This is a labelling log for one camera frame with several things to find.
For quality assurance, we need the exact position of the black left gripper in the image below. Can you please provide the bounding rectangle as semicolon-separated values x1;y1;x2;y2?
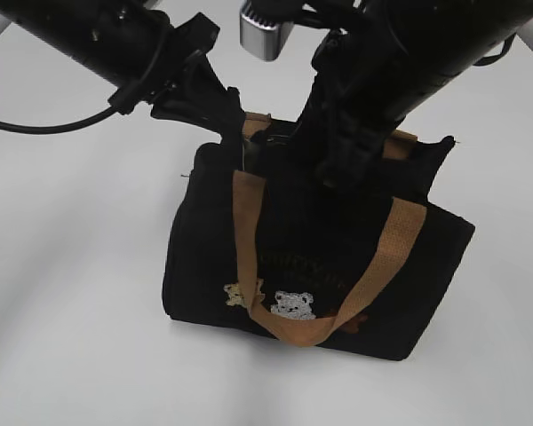
150;12;244;170

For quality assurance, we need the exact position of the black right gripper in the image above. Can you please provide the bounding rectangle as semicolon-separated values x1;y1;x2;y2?
266;28;400;189

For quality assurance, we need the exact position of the black canvas bear tote bag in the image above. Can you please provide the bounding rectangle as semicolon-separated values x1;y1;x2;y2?
162;114;474;360

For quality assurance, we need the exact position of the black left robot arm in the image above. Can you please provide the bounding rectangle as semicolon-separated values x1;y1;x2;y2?
0;0;245;169

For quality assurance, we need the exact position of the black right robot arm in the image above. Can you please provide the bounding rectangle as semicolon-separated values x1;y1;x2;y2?
254;0;533;189

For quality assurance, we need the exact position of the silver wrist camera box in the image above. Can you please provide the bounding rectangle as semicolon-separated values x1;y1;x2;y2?
239;0;294;62

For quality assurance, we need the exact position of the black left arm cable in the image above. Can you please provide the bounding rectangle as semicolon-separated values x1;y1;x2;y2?
0;17;205;134

